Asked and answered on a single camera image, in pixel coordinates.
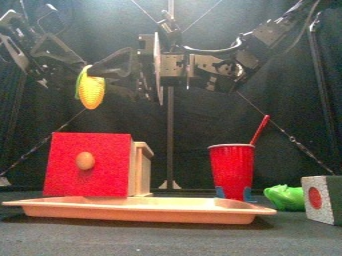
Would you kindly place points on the green toy corn husk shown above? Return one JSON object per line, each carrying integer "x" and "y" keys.
{"x": 78, "y": 83}

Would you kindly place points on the yellow toy corn cob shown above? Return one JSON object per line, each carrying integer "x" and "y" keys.
{"x": 92, "y": 91}

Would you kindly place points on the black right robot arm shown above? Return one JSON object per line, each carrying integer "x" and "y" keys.
{"x": 268, "y": 33}

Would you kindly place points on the light wooden drawer box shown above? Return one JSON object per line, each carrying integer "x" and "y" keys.
{"x": 142, "y": 166}

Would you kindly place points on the red drawer with wooden knob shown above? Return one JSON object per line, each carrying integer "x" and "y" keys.
{"x": 107, "y": 173}

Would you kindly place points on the red straw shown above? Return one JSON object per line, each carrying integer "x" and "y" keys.
{"x": 261, "y": 130}

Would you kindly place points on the red plastic cup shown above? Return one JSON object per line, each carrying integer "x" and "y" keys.
{"x": 231, "y": 170}

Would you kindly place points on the blue cup holder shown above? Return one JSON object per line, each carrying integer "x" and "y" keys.
{"x": 219, "y": 192}

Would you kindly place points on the pink plastic tray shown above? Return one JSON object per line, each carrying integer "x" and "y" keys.
{"x": 134, "y": 213}

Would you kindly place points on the crumpled green toy leaf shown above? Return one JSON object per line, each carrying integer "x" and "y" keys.
{"x": 285, "y": 198}

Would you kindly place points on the grey block with red dot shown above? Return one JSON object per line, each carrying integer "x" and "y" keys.
{"x": 325, "y": 186}

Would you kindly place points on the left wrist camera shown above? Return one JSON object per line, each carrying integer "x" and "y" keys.
{"x": 48, "y": 18}

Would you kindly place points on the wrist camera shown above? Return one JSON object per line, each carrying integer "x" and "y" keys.
{"x": 48, "y": 18}
{"x": 171, "y": 23}

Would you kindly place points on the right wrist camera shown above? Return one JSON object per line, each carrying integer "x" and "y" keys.
{"x": 171, "y": 23}

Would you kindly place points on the thin metal frame post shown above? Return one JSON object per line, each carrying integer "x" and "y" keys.
{"x": 170, "y": 133}

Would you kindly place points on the grey frame corner bracket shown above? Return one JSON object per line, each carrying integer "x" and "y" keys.
{"x": 3, "y": 181}

